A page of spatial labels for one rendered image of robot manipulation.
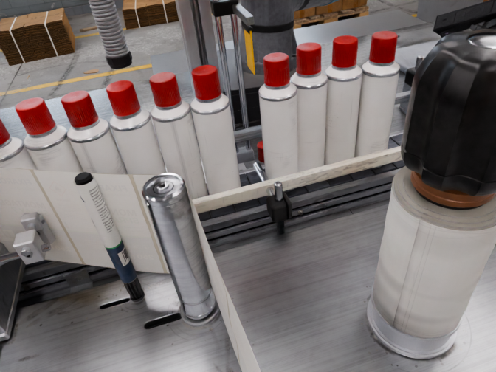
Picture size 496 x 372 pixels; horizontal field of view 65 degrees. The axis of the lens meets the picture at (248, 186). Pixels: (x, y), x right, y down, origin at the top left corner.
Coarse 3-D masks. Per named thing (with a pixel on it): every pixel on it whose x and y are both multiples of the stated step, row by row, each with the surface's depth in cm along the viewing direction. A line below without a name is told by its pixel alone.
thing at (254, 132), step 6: (396, 96) 63; (402, 96) 63; (408, 96) 64; (396, 102) 64; (402, 102) 64; (258, 126) 60; (234, 132) 59; (240, 132) 59; (246, 132) 59; (252, 132) 59; (258, 132) 60; (240, 138) 59; (246, 138) 60; (252, 138) 60; (198, 144) 58; (162, 156) 57
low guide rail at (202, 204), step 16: (352, 160) 59; (368, 160) 59; (384, 160) 60; (288, 176) 57; (304, 176) 57; (320, 176) 58; (336, 176) 59; (224, 192) 56; (240, 192) 56; (256, 192) 56; (208, 208) 56
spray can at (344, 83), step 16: (336, 48) 51; (352, 48) 51; (336, 64) 53; (352, 64) 52; (336, 80) 53; (352, 80) 53; (336, 96) 54; (352, 96) 54; (336, 112) 56; (352, 112) 56; (336, 128) 57; (352, 128) 58; (336, 144) 59; (352, 144) 60; (336, 160) 61
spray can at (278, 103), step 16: (272, 64) 48; (288, 64) 49; (272, 80) 49; (288, 80) 50; (272, 96) 50; (288, 96) 50; (272, 112) 51; (288, 112) 51; (272, 128) 53; (288, 128) 53; (272, 144) 55; (288, 144) 54; (272, 160) 56; (288, 160) 56; (272, 176) 58
